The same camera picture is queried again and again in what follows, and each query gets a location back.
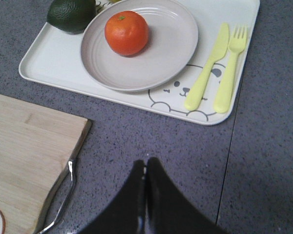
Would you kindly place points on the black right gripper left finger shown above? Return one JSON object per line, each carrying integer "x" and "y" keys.
{"x": 126, "y": 212}

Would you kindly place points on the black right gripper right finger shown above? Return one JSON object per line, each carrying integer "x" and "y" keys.
{"x": 168, "y": 210}

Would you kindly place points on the beige round plate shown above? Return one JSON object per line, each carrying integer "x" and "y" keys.
{"x": 173, "y": 37}

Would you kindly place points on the orange mandarin fruit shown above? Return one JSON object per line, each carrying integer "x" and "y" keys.
{"x": 126, "y": 33}

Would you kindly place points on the yellow plastic knife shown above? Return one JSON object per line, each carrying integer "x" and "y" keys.
{"x": 218, "y": 51}

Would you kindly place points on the wooden cutting board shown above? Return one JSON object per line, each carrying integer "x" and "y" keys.
{"x": 36, "y": 144}

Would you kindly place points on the yellow plastic fork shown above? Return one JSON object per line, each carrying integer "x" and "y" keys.
{"x": 236, "y": 46}

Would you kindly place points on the green lime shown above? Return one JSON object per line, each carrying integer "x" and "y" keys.
{"x": 71, "y": 16}

